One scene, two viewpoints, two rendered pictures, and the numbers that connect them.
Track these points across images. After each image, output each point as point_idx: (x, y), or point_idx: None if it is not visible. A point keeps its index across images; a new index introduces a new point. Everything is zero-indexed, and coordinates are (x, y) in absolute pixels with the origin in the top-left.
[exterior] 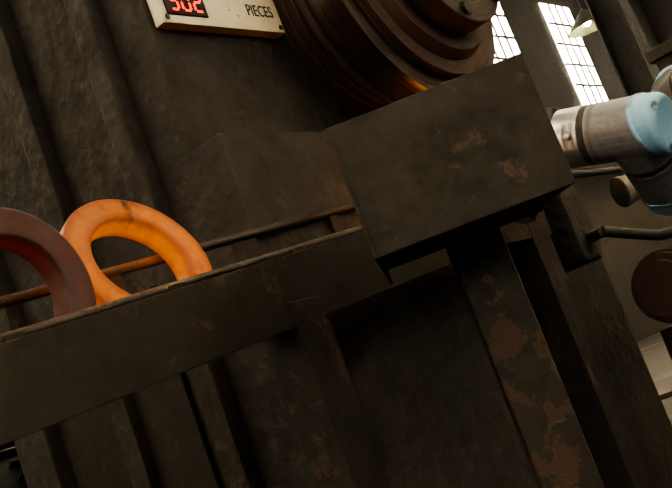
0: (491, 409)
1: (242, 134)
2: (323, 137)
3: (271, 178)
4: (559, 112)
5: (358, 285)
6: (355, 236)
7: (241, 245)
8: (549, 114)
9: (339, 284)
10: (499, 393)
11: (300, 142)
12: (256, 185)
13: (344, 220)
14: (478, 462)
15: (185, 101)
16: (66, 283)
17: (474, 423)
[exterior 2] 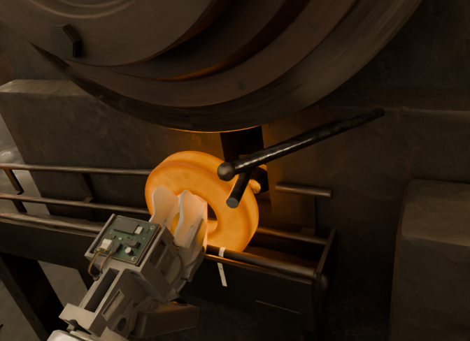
0: (224, 331)
1: (5, 93)
2: (81, 103)
3: (32, 131)
4: (50, 340)
5: (18, 249)
6: (14, 225)
7: (8, 171)
8: (65, 321)
9: (4, 243)
10: (240, 331)
11: (56, 105)
12: (21, 134)
13: (98, 175)
14: (194, 338)
15: (1, 38)
16: None
17: (199, 325)
